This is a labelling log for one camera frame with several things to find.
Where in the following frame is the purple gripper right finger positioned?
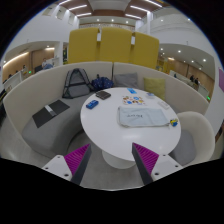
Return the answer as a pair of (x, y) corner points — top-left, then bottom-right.
(131, 142), (184, 186)

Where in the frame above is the white armchair grey cushion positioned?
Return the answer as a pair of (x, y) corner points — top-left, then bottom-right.
(169, 111), (215, 167)

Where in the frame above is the light blue folded towel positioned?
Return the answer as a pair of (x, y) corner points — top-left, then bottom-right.
(118, 106), (170, 128)

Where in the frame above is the round white table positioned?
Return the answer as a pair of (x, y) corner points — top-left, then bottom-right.
(80, 87), (181, 169)

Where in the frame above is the black wallet case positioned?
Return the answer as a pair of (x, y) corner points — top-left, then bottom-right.
(96, 91), (111, 100)

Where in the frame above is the blue box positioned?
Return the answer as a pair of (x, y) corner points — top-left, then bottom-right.
(86, 100), (99, 109)

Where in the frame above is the blue patterned bag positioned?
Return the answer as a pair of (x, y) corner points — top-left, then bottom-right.
(91, 76), (114, 91)

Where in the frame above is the yellow-green cushion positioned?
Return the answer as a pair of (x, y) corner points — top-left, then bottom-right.
(144, 78), (166, 100)

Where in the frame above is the small blue card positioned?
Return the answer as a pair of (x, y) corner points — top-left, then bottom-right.
(127, 88), (137, 94)

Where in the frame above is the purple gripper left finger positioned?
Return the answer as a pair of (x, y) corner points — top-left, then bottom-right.
(42, 143), (92, 186)

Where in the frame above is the yellow blue toy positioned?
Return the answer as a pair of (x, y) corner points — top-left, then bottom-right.
(170, 119), (178, 127)

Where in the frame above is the colourful sticker sheet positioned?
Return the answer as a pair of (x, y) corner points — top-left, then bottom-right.
(122, 96), (145, 105)

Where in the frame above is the yellow acoustic partition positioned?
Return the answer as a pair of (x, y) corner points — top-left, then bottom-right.
(68, 27), (159, 69)

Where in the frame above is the white remote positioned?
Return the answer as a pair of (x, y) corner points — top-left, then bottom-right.
(158, 101), (170, 110)

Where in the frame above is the black grey backpack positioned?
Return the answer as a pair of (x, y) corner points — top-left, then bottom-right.
(62, 68), (93, 99)

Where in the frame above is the curved beige sofa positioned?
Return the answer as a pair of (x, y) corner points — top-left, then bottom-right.
(3, 62), (209, 158)

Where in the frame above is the black laptop sleeve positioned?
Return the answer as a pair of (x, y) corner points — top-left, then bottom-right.
(32, 100), (69, 128)

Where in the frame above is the white paper on sleeve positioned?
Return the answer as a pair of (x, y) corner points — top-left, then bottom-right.
(45, 105), (57, 117)

